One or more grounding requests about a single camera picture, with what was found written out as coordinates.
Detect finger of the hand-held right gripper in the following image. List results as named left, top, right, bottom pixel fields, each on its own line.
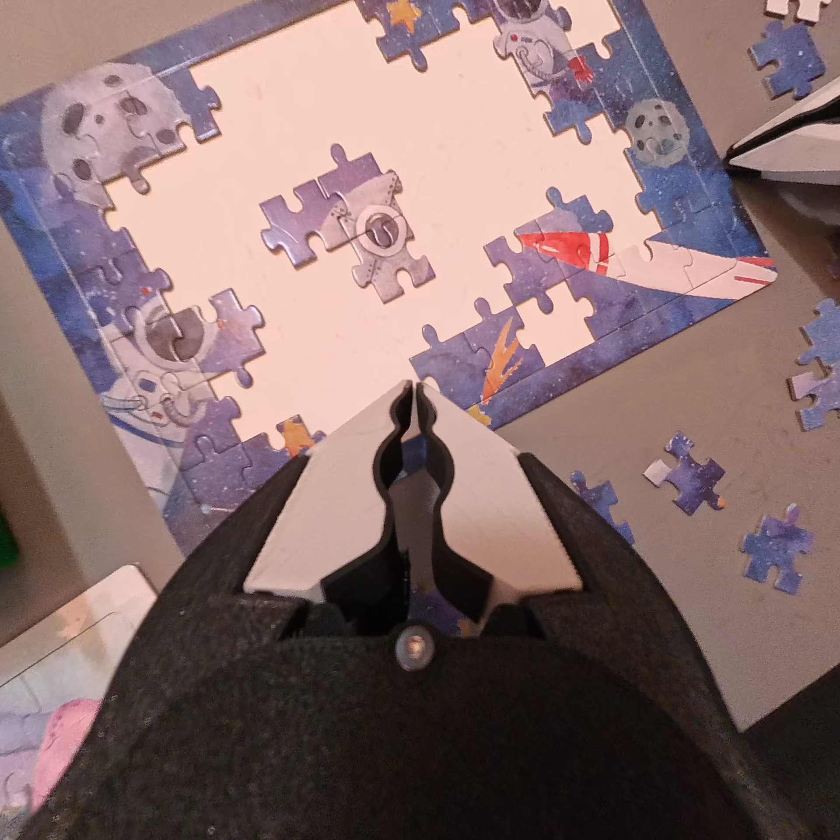
left=728, top=122, right=840, bottom=185
left=724, top=75, right=840, bottom=160

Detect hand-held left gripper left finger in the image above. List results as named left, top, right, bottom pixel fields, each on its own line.
left=243, top=379, right=414, bottom=623

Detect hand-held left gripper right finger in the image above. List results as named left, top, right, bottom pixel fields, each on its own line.
left=413, top=379, right=584, bottom=623

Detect star print puzzle piece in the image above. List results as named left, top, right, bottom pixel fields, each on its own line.
left=239, top=415, right=327, bottom=470

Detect dark blue puzzle piece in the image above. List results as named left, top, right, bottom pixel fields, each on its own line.
left=410, top=323, right=490, bottom=395

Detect purple helmet-part puzzle piece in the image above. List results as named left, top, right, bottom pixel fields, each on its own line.
left=209, top=289, right=266, bottom=388

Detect joined satellite puzzle pieces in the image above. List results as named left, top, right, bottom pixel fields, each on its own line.
left=259, top=143, right=436, bottom=304

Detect space puzzle board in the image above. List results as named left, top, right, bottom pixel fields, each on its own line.
left=0, top=0, right=778, bottom=559

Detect grey desk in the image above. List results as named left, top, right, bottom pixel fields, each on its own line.
left=0, top=0, right=840, bottom=732

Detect pile of loose puzzle pieces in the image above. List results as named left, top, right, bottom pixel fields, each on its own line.
left=748, top=0, right=840, bottom=432

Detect purple star-marked puzzle piece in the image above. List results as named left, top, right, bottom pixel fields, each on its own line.
left=570, top=470, right=636, bottom=547

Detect comet print puzzle piece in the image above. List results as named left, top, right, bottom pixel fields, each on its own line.
left=465, top=298, right=547, bottom=408

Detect black dotted mat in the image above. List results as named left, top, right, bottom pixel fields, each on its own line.
left=738, top=669, right=840, bottom=840

